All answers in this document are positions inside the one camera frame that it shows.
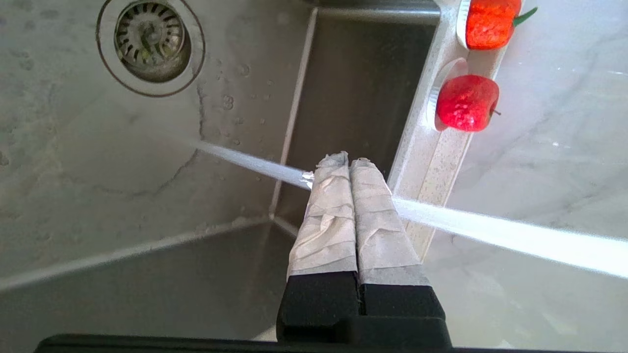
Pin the round metal drain strainer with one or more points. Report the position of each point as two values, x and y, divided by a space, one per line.
149 41

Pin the red apple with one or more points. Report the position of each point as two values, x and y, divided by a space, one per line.
466 103

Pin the red tomato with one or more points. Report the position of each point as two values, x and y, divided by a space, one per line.
490 24

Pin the stainless steel sink basin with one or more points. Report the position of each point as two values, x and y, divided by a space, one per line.
122 196

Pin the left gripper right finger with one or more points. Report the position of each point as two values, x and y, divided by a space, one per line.
387 255

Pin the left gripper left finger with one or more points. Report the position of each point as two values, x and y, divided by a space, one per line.
324 245

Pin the running water stream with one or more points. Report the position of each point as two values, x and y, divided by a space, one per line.
515 238

